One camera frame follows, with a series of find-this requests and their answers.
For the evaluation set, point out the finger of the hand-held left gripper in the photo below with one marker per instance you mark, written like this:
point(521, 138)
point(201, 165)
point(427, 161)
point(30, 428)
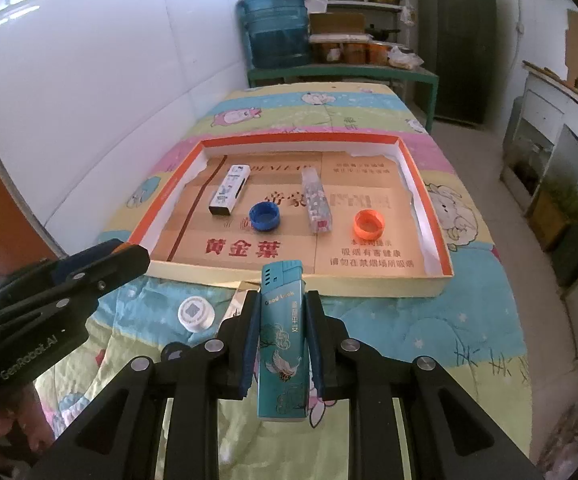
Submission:
point(74, 264)
point(99, 280)

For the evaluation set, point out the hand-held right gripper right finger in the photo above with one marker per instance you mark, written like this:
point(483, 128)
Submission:
point(314, 345)

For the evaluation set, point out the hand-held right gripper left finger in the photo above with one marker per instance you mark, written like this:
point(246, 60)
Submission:
point(249, 345)

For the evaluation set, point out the teal lighter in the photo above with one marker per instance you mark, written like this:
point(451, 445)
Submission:
point(281, 340)

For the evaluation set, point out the gold bar lighter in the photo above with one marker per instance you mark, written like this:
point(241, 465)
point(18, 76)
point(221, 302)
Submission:
point(235, 301)

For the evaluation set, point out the white bottle cap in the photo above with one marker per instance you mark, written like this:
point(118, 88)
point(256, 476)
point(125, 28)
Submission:
point(196, 312)

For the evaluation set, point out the shallow cardboard box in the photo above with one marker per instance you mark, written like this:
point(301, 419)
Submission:
point(379, 260)

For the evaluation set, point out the blue bottle cap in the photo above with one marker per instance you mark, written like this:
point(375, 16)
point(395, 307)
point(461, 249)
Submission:
point(265, 216)

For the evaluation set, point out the clear patterned lighter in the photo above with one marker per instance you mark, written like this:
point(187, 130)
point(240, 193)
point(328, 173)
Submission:
point(315, 200)

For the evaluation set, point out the white black lighter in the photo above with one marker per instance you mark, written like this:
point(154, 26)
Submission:
point(229, 190)

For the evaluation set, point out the person's left hand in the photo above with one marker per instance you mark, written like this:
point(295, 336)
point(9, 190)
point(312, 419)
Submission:
point(36, 415)

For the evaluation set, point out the yellowish crate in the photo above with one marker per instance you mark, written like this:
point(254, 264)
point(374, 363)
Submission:
point(551, 220)

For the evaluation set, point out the green low table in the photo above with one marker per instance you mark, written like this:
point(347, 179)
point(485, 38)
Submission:
point(344, 74)

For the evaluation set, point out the green crate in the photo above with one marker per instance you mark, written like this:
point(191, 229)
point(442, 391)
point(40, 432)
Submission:
point(574, 255)

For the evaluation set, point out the plastic container orange contents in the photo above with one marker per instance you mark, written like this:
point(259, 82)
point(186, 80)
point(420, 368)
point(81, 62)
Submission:
point(355, 52)
point(378, 52)
point(326, 51)

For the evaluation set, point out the white plastic bag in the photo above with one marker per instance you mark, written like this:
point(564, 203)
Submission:
point(405, 59)

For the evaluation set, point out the blue water jug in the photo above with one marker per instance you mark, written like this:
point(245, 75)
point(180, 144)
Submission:
point(274, 25)

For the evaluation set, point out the black pan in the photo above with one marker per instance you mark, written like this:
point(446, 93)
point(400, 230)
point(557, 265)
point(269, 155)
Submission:
point(381, 34)

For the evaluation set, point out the brown cardboard carton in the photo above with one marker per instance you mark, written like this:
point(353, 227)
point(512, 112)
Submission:
point(337, 23)

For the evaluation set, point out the dark green fridge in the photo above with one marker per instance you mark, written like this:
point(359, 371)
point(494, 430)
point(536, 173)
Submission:
point(456, 40)

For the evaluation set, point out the small white box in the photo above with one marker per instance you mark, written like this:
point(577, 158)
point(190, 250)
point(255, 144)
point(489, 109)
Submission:
point(317, 6)

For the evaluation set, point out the grey counter cabinet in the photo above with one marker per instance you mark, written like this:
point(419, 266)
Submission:
point(574, 125)

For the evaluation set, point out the small hanging bag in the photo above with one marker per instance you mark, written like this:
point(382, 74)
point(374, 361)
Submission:
point(408, 15)

